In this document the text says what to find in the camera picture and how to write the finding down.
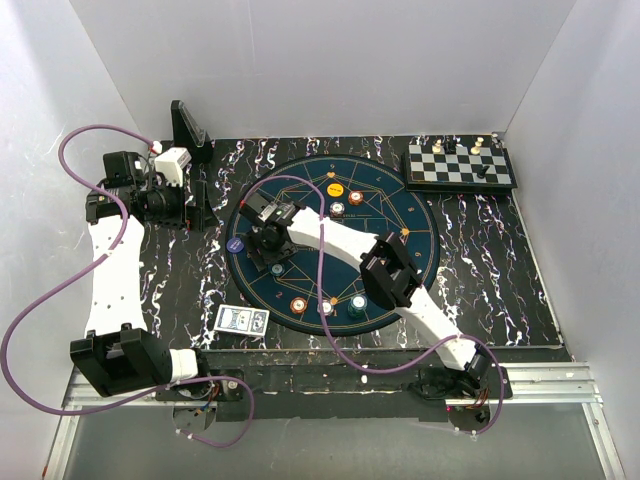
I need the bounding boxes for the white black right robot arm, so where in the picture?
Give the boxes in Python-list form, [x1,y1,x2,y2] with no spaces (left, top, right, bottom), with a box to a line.
[239,191,497,398]

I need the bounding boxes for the black white chess board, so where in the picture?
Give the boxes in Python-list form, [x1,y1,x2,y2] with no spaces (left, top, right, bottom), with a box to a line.
[401,143,517,194]

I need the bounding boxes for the black chess piece back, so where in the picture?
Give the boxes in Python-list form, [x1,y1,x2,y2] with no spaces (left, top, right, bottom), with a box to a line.
[445,136,457,155]

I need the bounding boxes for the orange poker chip stack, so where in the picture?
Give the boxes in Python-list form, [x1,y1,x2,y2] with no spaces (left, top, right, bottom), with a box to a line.
[290,297,308,314]

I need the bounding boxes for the yellow big blind button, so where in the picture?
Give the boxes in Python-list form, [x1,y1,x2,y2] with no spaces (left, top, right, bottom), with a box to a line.
[327,182,344,198]

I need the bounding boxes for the orange chips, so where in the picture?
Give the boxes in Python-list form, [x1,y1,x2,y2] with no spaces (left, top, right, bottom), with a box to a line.
[348,191,363,206]

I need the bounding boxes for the aluminium rail frame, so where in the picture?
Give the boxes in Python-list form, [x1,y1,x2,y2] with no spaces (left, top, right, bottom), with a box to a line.
[44,363,626,479]

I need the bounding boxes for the blue white chips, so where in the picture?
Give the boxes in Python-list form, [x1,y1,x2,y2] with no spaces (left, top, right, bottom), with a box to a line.
[329,202,345,218]

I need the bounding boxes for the white chess piece right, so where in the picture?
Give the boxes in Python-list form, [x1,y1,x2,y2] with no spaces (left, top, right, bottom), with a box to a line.
[470,137,484,155]

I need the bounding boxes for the black card holder stand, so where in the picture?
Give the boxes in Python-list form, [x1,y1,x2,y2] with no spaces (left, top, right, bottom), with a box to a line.
[170,100,214,164]

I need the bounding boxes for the purple small blind button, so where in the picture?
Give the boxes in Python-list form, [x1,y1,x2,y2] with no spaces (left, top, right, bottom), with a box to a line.
[226,237,244,254]

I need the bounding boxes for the black chess piece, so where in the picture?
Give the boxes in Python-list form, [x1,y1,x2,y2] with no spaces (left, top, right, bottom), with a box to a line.
[477,165,490,179]
[445,136,457,155]

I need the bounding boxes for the blue playing card box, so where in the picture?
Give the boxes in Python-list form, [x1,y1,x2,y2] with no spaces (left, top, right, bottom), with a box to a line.
[214,304,270,337]

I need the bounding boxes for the black chess piece front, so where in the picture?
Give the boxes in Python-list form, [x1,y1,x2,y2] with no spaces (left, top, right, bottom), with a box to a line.
[477,165,490,179]

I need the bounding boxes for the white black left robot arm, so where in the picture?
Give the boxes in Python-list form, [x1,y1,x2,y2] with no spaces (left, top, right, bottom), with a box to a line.
[70,147,215,400]

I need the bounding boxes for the green poker chip stack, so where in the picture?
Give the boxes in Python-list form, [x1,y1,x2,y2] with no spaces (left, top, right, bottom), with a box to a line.
[347,294,368,319]

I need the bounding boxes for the green chips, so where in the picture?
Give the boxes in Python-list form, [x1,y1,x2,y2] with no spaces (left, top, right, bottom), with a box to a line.
[269,263,285,278]

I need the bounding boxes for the blue white poker chip stack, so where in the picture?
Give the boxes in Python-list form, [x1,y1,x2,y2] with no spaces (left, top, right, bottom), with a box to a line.
[318,299,334,316]

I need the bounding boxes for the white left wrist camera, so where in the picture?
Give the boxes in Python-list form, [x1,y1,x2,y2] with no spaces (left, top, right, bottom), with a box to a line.
[154,147,191,187]

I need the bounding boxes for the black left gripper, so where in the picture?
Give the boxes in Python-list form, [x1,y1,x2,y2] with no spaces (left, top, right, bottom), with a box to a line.
[145,177,219,232]

